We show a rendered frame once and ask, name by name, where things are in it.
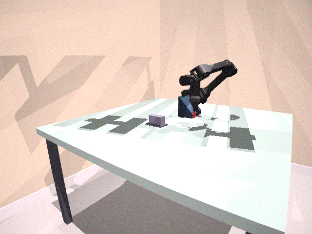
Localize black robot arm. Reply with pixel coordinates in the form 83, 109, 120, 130
179, 59, 237, 104

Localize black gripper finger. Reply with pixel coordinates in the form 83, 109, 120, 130
191, 102, 200, 112

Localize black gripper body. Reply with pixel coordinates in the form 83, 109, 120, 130
190, 85, 201, 102

